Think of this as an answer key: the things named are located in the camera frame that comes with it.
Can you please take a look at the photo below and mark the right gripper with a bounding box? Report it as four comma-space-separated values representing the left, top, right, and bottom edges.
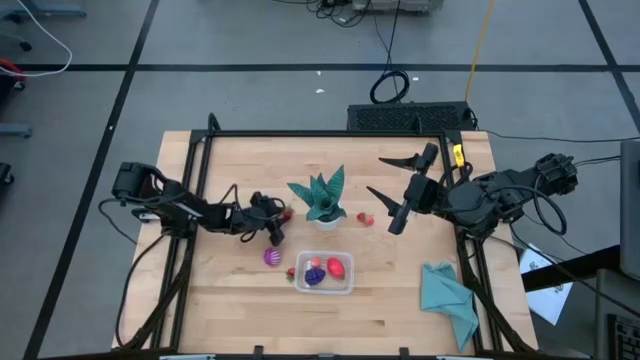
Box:
366, 142, 449, 236

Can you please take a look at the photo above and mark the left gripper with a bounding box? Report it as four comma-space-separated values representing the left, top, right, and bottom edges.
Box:
234, 191, 295, 247

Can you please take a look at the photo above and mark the large red toy fruit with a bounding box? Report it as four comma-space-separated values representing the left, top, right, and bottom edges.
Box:
326, 256, 347, 280

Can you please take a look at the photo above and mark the clear plastic tupperware container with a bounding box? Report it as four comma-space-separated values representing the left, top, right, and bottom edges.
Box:
293, 249, 356, 296

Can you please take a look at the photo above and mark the green artificial plant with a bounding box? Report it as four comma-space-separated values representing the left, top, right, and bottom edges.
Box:
287, 164, 348, 223

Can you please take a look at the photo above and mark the white plant pot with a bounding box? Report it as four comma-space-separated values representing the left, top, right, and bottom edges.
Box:
312, 215, 346, 232

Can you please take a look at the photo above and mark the black vented computer case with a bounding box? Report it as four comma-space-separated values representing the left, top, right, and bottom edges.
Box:
347, 101, 476, 133

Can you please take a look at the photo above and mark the teal cloth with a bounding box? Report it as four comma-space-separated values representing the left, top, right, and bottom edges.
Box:
420, 262, 480, 354

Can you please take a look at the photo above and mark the grey equipment case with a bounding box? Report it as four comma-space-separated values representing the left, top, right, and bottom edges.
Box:
352, 0, 445, 14

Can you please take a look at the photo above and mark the white paper sheet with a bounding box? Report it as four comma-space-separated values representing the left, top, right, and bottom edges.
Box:
519, 243, 575, 326

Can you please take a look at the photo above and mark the black desk bar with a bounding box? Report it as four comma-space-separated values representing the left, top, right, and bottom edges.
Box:
522, 244, 622, 294

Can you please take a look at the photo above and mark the grey monitor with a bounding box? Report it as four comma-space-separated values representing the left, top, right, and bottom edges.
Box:
619, 138, 640, 281

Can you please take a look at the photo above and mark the black keyboard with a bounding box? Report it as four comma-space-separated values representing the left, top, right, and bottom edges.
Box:
607, 313, 640, 360

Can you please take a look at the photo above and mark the grey furniture foot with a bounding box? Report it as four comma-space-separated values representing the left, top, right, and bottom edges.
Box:
0, 122, 34, 139
0, 2, 89, 24

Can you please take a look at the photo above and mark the chair leg with caster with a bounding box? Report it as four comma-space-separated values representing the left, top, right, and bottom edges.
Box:
0, 32, 34, 53

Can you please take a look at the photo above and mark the red plastic object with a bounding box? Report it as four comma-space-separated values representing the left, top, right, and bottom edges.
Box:
0, 56, 27, 84

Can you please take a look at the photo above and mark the black aluminium table frame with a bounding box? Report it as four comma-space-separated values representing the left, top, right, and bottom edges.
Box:
117, 113, 539, 360

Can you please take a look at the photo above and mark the black coiled cable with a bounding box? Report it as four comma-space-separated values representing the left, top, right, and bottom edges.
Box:
368, 0, 412, 105

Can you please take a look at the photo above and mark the black floor cable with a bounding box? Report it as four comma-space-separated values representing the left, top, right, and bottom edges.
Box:
572, 155, 622, 169
482, 128, 640, 145

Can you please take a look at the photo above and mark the yellow cable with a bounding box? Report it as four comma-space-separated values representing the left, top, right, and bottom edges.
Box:
464, 0, 497, 103

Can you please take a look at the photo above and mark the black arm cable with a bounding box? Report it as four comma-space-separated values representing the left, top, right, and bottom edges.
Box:
114, 232, 169, 349

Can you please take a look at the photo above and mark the black cable bundle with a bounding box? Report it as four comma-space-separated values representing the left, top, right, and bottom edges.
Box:
272, 0, 401, 29

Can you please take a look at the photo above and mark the white cable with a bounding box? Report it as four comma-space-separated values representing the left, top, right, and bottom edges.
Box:
0, 0, 74, 79

